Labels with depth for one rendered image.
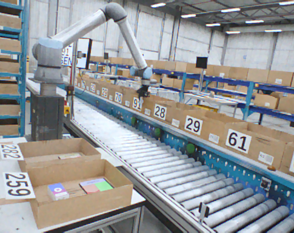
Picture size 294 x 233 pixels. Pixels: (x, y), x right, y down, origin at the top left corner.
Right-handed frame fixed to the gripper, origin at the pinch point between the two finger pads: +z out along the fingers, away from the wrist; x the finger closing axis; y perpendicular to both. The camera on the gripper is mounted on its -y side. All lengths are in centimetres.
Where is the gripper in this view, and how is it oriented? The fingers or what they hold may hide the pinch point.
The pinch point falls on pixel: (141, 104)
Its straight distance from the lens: 224.8
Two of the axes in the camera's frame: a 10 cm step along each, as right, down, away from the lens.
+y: 5.7, 2.4, -7.9
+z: -1.3, 9.7, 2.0
